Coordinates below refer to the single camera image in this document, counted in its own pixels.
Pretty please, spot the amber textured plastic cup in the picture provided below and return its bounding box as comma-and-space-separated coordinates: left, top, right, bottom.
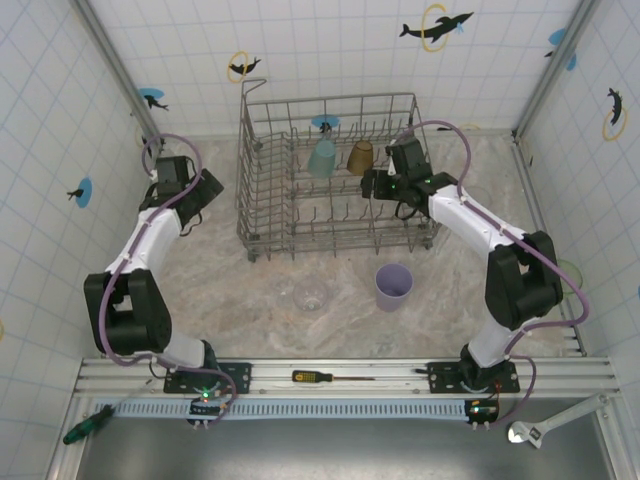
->
346, 140, 375, 176

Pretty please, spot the teal plastic cup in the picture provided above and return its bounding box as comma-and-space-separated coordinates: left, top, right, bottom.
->
306, 138, 337, 180

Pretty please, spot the lavender plastic cup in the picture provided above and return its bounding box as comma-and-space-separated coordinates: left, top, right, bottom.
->
374, 263, 415, 312

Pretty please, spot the blue oval black fish sticker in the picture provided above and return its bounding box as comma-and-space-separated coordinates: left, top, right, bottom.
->
310, 114, 341, 135

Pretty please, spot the blue oval shark sticker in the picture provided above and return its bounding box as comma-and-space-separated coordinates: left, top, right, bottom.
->
138, 87, 170, 112

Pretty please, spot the blue oval diver sticker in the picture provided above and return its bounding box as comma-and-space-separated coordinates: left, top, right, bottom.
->
67, 178, 94, 208

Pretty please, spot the clear round glass bowl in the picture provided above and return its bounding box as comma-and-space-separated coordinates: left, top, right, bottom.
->
292, 278, 330, 314

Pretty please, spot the black and yellow screwdriver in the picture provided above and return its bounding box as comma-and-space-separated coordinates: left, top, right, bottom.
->
291, 369, 377, 385

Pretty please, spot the silver adjustable wrench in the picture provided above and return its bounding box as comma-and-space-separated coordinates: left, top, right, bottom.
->
506, 393, 612, 450

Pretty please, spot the grey wire dish rack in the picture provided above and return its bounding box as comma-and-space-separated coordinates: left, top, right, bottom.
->
234, 78, 442, 264

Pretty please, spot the black orca yellow ring sticker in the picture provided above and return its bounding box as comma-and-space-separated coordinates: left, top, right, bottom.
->
227, 49, 262, 81

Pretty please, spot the aluminium frame post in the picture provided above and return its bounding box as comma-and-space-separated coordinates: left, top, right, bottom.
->
74, 0, 166, 151
513, 0, 601, 141

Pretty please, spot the black dolphins yellow ring sticker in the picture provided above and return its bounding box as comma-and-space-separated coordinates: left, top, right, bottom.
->
398, 3, 475, 54

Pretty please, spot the aluminium mounting rail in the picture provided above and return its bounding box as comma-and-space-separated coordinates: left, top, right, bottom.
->
74, 357, 621, 399

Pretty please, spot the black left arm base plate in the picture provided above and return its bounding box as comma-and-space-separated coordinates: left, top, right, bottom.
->
163, 360, 253, 395

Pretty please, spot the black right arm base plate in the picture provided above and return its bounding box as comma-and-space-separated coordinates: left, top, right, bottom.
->
427, 360, 521, 396

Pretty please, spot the pale slotted cable duct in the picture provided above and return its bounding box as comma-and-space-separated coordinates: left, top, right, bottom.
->
94, 399, 474, 421

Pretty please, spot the black seahorse yellow ring sticker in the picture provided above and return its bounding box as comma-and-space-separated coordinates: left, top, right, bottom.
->
602, 87, 629, 141

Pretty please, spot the green handled screwdriver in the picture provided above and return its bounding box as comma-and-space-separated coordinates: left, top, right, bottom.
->
62, 382, 154, 446

